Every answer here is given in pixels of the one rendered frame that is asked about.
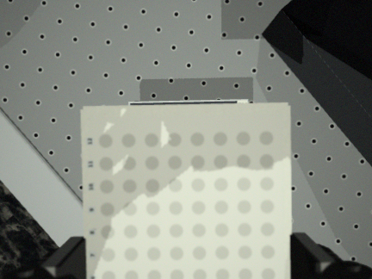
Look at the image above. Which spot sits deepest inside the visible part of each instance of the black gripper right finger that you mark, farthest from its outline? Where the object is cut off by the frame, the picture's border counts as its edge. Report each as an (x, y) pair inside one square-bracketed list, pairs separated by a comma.
[(307, 256)]

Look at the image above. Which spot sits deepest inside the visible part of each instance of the grey perforated base plate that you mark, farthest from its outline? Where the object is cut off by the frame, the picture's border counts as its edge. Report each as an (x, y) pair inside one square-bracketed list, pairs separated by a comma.
[(57, 56)]

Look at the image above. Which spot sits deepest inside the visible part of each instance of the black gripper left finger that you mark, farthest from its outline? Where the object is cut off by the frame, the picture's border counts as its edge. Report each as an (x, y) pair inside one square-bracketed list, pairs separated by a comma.
[(70, 258)]

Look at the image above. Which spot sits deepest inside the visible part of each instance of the white multi-well plate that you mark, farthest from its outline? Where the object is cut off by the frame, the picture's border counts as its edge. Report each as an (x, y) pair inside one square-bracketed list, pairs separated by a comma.
[(187, 191)]

